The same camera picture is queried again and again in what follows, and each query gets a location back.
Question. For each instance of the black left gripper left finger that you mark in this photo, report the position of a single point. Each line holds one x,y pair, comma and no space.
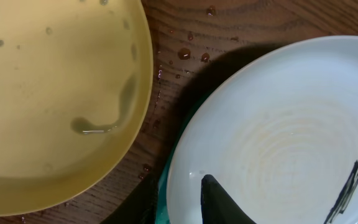
139,207

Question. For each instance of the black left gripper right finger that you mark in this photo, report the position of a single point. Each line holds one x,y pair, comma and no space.
217,207

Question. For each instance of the yellow plate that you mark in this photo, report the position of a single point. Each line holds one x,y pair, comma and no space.
75,83

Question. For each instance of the teal plastic tray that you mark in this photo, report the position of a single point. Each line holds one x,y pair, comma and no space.
161,216

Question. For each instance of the light blue plate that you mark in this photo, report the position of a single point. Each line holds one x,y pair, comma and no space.
281,137

